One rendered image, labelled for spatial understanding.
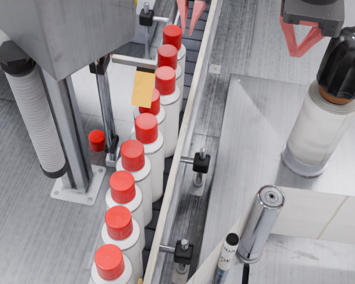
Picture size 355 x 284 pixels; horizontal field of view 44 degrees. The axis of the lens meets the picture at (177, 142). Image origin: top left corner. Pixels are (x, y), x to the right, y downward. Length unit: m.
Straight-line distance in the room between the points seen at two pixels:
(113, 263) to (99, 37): 0.26
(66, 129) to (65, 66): 0.31
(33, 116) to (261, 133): 0.52
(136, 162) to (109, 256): 0.14
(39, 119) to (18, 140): 0.47
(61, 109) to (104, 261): 0.25
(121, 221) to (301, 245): 0.36
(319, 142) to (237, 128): 0.19
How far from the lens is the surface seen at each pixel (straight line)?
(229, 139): 0.87
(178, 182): 0.81
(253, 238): 0.67
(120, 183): 0.57
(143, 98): 0.65
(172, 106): 0.72
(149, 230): 0.76
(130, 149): 0.60
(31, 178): 0.91
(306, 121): 0.76
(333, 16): 0.52
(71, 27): 0.38
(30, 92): 0.47
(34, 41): 0.40
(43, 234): 0.84
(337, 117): 0.73
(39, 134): 0.52
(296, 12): 0.51
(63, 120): 0.68
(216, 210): 0.79
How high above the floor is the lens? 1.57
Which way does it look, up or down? 54 degrees down
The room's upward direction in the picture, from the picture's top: 4 degrees clockwise
